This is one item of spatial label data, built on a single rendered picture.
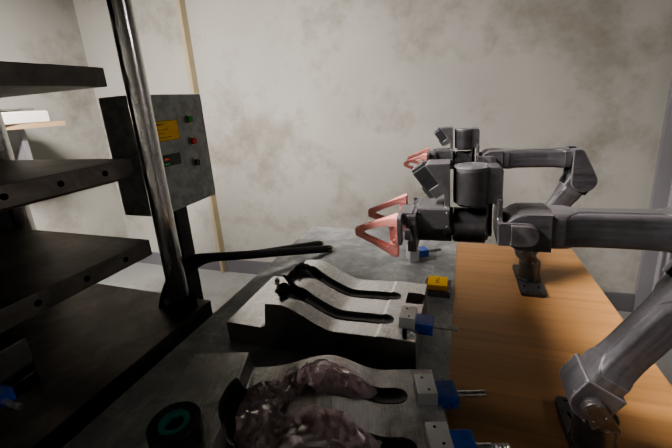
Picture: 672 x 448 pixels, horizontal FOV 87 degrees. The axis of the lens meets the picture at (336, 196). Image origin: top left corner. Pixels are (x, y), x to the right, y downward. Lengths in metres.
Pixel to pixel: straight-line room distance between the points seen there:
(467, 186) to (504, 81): 1.91
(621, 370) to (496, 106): 1.91
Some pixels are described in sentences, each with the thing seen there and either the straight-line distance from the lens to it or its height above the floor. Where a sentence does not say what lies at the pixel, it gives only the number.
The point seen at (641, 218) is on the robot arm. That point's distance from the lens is 0.65.
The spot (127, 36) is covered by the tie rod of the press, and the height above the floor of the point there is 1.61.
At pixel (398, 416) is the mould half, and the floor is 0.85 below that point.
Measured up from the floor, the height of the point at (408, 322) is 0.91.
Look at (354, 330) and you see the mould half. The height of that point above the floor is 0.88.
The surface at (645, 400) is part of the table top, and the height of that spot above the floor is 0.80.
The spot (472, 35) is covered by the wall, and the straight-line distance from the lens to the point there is 2.47.
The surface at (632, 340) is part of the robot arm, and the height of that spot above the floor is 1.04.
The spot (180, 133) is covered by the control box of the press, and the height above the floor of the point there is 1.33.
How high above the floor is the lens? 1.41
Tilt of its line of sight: 15 degrees down
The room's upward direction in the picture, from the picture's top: 4 degrees counter-clockwise
